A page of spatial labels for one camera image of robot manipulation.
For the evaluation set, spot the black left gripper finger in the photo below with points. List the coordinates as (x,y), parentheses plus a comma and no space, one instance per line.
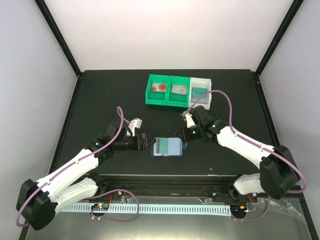
(149,139)
(150,145)

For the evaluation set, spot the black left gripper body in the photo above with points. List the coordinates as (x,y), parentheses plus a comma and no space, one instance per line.
(136,145)

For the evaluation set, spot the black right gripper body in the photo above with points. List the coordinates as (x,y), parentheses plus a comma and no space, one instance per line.
(192,136)

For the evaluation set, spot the teal vip card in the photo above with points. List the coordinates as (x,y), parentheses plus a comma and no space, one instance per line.
(160,147)
(196,93)

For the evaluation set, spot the blue leather card holder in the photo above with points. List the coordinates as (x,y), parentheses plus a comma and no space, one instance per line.
(168,147)

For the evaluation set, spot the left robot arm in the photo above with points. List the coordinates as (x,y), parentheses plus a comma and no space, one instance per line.
(41,200)

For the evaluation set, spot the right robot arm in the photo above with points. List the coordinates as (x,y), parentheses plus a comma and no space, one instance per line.
(277,174)

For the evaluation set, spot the teal VIP card in bin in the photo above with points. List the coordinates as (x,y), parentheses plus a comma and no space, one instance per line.
(196,93)

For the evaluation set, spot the white patterned card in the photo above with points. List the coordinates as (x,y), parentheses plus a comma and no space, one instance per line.
(179,89)

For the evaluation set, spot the red circle card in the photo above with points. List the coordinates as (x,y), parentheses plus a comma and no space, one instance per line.
(158,87)

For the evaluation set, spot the green bin middle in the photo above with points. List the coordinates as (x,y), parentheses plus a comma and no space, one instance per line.
(177,100)

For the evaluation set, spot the green bin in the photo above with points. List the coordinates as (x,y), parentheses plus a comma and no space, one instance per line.
(153,97)
(177,100)

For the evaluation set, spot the green bin left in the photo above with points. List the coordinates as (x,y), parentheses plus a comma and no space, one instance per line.
(153,97)

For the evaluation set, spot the white bin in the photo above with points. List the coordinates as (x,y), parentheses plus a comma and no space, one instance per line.
(201,82)

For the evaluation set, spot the left circuit board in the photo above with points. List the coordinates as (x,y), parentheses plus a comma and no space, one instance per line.
(100,207)

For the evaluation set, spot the light blue slotted strip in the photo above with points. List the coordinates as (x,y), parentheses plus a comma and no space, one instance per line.
(160,209)

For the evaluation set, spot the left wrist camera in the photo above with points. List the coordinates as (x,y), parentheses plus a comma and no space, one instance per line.
(133,126)

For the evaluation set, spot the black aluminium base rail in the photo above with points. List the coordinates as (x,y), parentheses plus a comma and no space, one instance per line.
(176,185)

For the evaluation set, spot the black frame post left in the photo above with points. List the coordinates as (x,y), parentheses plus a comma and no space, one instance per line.
(46,13)

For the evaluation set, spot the black frame post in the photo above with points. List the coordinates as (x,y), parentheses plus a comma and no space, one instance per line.
(283,27)
(46,13)

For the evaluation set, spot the black frame post right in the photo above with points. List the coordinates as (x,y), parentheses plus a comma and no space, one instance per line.
(283,27)

